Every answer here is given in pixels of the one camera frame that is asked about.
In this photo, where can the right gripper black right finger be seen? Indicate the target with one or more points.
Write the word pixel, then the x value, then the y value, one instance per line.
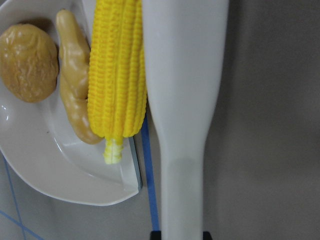
pixel 207 235

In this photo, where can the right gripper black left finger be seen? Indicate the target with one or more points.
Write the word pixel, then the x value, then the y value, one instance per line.
pixel 155 235

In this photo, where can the yellow toy corn cob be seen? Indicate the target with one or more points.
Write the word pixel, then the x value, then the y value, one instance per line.
pixel 117 92

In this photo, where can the beige plastic dustpan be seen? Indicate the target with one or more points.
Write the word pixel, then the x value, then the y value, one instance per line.
pixel 40 145

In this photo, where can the beige hand brush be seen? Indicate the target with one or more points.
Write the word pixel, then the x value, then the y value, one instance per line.
pixel 184 43

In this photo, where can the toy ginger root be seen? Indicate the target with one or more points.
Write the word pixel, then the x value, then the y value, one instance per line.
pixel 74 53

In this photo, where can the toy brown potato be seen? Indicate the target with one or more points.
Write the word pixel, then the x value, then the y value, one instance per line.
pixel 28 62

